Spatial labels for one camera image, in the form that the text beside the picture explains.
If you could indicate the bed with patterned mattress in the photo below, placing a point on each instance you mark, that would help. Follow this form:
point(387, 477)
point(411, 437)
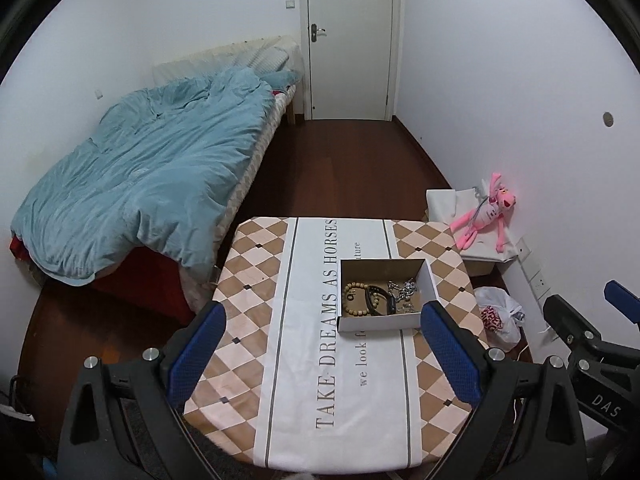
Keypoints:
point(240, 124)

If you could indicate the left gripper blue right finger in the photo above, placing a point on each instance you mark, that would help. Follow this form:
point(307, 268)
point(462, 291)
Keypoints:
point(457, 350)

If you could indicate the white cardboard jewelry box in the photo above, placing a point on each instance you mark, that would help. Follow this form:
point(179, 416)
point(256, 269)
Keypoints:
point(410, 281)

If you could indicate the white plastic shopping bag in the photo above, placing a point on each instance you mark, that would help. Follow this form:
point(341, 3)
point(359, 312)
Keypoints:
point(502, 316)

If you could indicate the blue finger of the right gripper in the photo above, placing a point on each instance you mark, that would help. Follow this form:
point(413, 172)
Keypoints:
point(567, 322)
point(623, 300)

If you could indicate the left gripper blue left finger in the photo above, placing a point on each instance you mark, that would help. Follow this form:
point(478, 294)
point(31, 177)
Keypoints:
point(190, 349)

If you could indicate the black smart watch band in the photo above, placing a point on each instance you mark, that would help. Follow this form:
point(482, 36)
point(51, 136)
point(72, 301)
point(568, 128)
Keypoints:
point(379, 301)

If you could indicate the pink panther plush toy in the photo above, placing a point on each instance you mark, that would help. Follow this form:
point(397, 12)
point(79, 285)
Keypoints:
point(491, 210)

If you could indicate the white room door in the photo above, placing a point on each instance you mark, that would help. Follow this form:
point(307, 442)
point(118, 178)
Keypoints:
point(351, 58)

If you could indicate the white wall socket strip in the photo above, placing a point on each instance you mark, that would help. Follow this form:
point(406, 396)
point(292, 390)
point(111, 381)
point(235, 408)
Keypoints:
point(532, 269)

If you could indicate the white cloth covered box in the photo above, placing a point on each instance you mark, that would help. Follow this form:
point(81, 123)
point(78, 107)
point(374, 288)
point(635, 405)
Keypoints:
point(447, 206)

